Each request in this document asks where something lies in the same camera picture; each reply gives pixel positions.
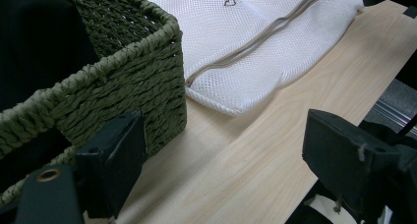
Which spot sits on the green woven basket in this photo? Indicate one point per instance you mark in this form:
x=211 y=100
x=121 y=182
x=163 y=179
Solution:
x=131 y=86

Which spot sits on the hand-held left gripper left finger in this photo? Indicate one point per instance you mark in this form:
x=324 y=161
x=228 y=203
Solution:
x=111 y=161

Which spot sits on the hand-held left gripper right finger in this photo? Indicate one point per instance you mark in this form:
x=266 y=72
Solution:
x=347 y=158

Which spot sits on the black cloth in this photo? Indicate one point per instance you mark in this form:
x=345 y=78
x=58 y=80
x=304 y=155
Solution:
x=32 y=37

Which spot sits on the white mesh laundry bag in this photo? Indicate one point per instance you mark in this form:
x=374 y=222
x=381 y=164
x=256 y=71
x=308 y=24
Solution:
x=229 y=37

